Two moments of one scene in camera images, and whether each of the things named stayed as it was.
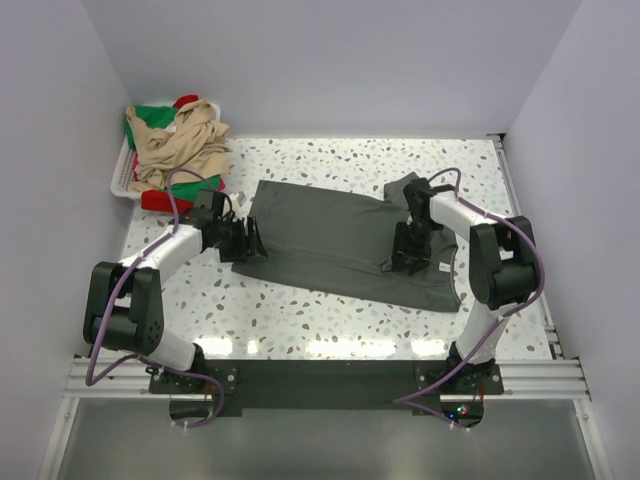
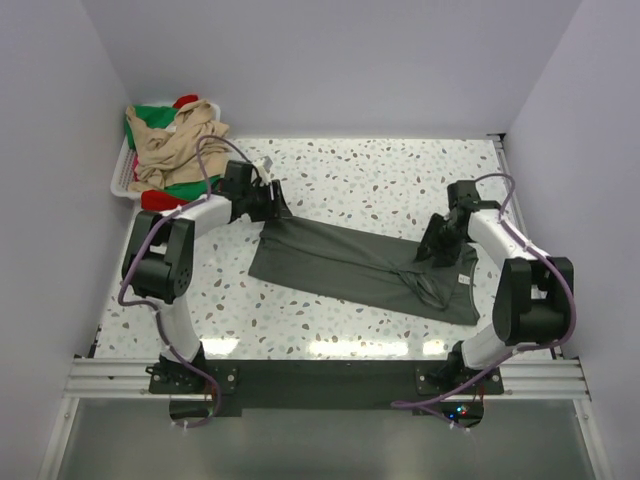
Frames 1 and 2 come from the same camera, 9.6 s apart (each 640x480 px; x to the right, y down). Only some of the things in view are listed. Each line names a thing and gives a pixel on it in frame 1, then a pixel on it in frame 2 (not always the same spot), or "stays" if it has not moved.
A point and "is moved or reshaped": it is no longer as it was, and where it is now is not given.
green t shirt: [155, 117] stays
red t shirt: [159, 199] stays
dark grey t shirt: [344, 246] is moved or reshaped
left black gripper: [247, 245] → [274, 208]
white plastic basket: [124, 166] stays
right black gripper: [420, 256] → [445, 256]
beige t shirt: [196, 141] stays
